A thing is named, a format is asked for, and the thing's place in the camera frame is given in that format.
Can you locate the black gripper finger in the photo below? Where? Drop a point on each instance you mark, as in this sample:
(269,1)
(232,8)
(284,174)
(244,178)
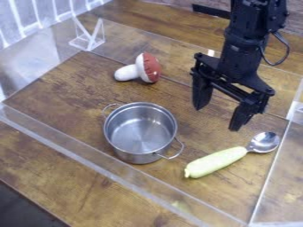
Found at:
(202,91)
(244,113)

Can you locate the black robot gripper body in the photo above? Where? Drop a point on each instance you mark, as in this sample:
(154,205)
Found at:
(233,72)

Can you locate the green handled metal spoon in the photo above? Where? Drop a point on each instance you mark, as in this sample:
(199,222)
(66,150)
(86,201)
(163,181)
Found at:
(264,143)

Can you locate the small stainless steel pot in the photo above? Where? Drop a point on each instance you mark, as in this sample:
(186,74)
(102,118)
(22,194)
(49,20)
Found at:
(141,131)

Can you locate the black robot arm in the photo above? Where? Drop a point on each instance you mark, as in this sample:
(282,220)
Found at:
(256,19)

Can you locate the red white toy mushroom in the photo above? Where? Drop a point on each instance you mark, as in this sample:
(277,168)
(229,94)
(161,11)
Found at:
(146,68)

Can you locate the black strip on table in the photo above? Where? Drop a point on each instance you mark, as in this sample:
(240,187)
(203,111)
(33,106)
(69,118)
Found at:
(211,11)

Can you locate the clear acrylic triangular bracket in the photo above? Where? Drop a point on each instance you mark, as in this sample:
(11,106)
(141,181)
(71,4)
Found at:
(89,41)

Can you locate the clear acrylic enclosure wall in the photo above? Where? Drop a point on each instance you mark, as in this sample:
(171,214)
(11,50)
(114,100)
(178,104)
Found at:
(59,163)

